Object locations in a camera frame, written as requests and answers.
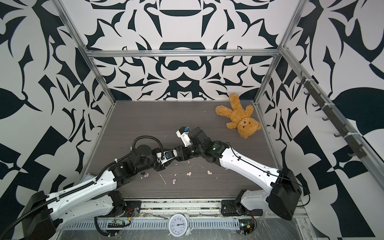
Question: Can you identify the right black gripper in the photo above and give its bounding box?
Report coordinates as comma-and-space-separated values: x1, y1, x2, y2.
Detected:
171, 144, 206, 162

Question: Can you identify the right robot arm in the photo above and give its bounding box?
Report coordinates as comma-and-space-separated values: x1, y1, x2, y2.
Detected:
176, 127, 307, 221

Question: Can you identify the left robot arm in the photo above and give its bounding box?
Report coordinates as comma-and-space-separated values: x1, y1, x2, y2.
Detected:
1, 137, 183, 240

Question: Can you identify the white analog clock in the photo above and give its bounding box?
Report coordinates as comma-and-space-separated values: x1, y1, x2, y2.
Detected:
168, 213, 194, 238

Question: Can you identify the brown teddy bear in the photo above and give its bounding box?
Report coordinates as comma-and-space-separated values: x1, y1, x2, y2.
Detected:
215, 93, 262, 139

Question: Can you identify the left circuit board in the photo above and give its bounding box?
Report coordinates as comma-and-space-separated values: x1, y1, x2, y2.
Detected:
108, 218, 131, 228

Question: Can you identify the circuit board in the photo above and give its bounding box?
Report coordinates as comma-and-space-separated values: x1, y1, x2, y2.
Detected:
239, 218, 257, 235
108, 218, 131, 228

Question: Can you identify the right circuit board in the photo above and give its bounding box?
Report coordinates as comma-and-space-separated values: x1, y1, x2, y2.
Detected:
239, 218, 257, 235

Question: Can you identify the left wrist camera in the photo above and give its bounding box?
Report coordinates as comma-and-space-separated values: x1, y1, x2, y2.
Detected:
160, 150, 178, 165

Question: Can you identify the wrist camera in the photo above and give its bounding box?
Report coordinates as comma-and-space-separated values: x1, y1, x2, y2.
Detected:
160, 150, 178, 165
176, 127, 192, 147

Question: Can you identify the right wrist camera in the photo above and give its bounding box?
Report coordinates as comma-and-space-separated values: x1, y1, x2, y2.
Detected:
176, 127, 192, 147

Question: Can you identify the aluminium front rail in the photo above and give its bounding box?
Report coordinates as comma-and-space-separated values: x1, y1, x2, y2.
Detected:
119, 197, 308, 219

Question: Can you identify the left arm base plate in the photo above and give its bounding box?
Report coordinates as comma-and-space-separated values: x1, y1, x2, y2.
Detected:
124, 200, 142, 217

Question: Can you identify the white slotted cable duct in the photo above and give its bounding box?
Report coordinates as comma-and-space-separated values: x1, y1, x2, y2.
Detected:
64, 219, 244, 231

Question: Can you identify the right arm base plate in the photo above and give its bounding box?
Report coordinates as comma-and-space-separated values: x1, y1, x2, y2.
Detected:
221, 200, 264, 217

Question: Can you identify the aluminium frame back bar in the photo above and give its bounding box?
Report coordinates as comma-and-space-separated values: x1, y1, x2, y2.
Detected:
86, 49, 278, 58

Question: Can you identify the black wall hook rack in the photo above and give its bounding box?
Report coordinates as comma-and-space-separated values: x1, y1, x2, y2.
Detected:
298, 76, 368, 159

